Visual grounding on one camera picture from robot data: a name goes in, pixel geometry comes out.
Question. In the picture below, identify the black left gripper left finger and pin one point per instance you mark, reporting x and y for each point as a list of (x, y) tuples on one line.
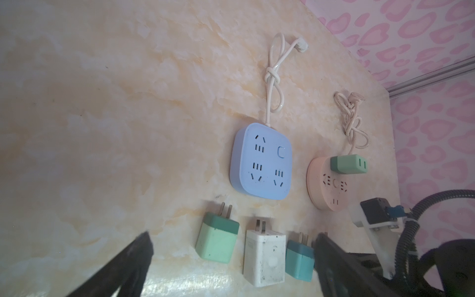
[(124, 275)]

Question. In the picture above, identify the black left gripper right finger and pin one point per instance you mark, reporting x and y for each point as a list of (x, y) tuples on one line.
[(342, 275)]

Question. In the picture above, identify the teal plug adapter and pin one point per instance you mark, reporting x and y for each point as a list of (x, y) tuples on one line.
[(300, 259)]

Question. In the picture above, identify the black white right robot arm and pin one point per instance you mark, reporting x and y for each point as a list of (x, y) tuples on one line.
[(430, 219)]

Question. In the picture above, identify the white plug adapter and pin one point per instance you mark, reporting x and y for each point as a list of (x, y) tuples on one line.
[(264, 256)]

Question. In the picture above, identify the light green plug adapter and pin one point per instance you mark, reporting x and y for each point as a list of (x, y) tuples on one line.
[(217, 236)]

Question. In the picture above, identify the pink round power strip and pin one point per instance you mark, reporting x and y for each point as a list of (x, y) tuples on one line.
[(328, 190)]

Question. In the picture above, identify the blue square power strip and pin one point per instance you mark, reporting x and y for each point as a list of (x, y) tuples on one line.
[(261, 162)]

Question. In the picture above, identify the right aluminium corner post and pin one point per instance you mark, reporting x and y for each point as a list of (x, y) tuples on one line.
[(441, 75)]

